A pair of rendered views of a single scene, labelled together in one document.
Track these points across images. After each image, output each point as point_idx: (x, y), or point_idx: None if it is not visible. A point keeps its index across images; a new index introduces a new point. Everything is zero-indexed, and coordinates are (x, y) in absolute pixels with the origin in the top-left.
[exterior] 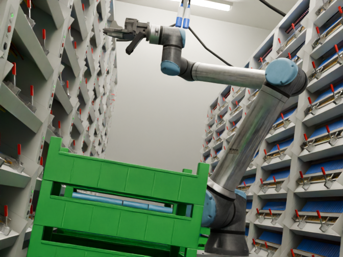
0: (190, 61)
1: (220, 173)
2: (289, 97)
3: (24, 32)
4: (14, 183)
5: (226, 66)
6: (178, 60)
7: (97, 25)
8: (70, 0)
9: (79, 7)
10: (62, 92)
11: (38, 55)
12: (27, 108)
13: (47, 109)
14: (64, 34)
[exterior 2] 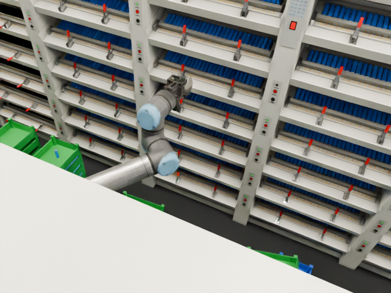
0: (154, 149)
1: None
2: None
3: (70, 79)
4: (116, 142)
5: (102, 171)
6: (141, 138)
7: (375, 53)
8: (137, 54)
9: (188, 52)
10: (182, 117)
11: (99, 89)
12: (99, 113)
13: (136, 120)
14: (139, 78)
